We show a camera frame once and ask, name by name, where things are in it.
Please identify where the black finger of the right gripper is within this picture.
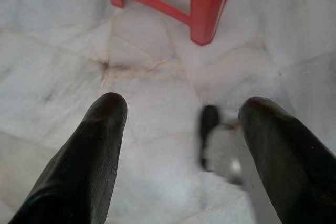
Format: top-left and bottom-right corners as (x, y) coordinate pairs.
(198, 104), (221, 172)

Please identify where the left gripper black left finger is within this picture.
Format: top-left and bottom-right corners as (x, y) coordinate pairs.
(7, 92), (128, 224)

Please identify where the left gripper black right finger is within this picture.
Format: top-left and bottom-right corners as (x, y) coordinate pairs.
(237, 97), (336, 224)

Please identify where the red plastic stool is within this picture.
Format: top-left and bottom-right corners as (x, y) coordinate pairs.
(99, 0), (244, 47)

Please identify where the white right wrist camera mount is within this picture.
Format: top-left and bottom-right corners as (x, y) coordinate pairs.
(207, 123), (244, 175)

